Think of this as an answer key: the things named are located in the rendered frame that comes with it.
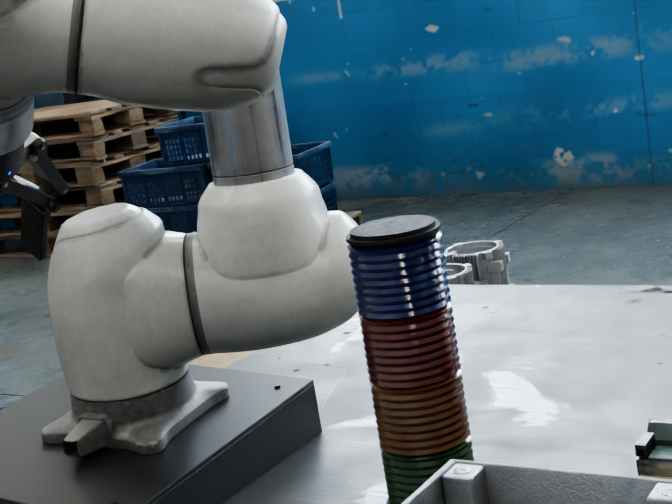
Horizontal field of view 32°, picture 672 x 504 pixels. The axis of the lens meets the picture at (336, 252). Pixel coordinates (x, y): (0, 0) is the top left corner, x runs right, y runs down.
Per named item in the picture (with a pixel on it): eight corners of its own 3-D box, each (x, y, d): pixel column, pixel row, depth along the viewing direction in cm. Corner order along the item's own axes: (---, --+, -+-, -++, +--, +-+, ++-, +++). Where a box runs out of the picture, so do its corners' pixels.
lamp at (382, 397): (485, 423, 78) (476, 358, 77) (446, 460, 73) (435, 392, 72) (405, 418, 81) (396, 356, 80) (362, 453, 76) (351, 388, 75)
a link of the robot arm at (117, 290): (77, 361, 158) (43, 204, 152) (212, 341, 158) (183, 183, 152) (55, 411, 143) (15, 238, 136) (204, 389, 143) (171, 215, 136)
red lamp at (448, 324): (476, 358, 77) (467, 292, 76) (435, 392, 72) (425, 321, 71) (396, 356, 80) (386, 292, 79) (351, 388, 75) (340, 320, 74)
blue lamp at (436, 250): (467, 292, 76) (457, 224, 75) (425, 321, 71) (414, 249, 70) (386, 292, 79) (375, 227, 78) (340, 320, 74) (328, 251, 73)
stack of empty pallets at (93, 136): (204, 222, 789) (179, 90, 770) (115, 258, 720) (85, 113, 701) (72, 227, 859) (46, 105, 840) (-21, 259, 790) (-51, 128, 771)
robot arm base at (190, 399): (16, 457, 145) (6, 416, 144) (123, 383, 164) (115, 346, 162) (135, 471, 137) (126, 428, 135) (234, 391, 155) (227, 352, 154)
